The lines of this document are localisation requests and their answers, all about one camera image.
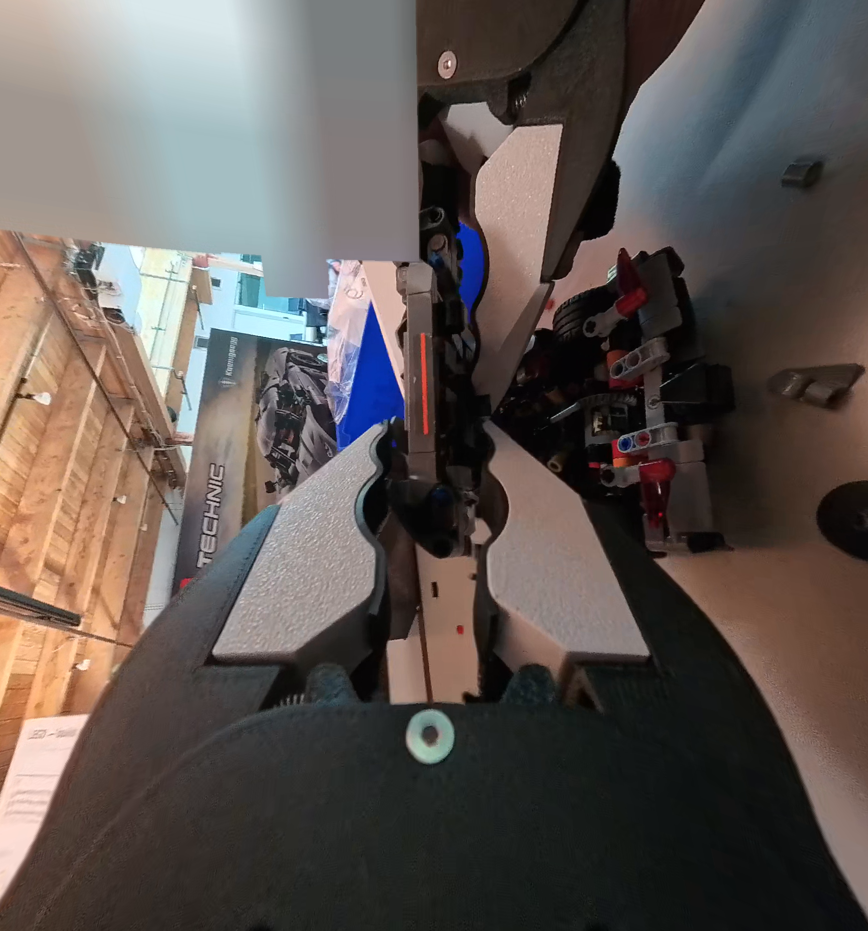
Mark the ceiling track lights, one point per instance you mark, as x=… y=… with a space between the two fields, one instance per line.
x=37 y=398

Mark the dark lego set box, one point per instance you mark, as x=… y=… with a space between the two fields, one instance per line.
x=237 y=436

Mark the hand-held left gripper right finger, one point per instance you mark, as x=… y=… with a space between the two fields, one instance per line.
x=557 y=582

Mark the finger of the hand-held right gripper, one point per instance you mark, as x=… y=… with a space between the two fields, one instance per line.
x=518 y=203

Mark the partly built lego car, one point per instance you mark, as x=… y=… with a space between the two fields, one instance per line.
x=667 y=407

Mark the grey lego door panel assembly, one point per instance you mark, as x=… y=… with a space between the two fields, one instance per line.
x=421 y=342

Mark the blue plastic bin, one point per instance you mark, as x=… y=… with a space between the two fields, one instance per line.
x=365 y=364

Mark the grey lego hinge panel piece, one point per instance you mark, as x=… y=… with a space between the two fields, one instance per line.
x=816 y=382

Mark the small dark grey lego piece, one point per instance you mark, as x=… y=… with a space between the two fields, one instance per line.
x=801 y=172

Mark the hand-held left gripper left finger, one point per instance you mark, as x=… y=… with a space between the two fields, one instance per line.
x=303 y=582

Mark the clear plastic parts bags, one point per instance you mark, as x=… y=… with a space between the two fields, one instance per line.
x=347 y=342

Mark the black round lego dish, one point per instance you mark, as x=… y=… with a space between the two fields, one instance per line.
x=859 y=520

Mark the printed white note sheet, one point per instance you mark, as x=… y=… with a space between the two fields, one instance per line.
x=19 y=800

